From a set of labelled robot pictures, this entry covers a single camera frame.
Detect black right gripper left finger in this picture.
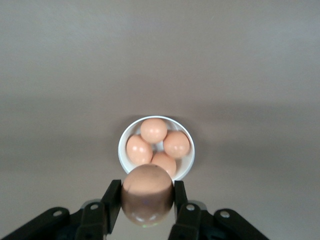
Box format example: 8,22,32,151
0,179,123,240

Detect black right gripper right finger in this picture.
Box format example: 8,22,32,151
167,180,272,240

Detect brown egg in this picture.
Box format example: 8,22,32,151
151,152,177,177
140,118,168,144
126,135,154,165
162,131,191,159
121,164,175,228

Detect white round bowl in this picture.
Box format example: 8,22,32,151
117,114,197,181

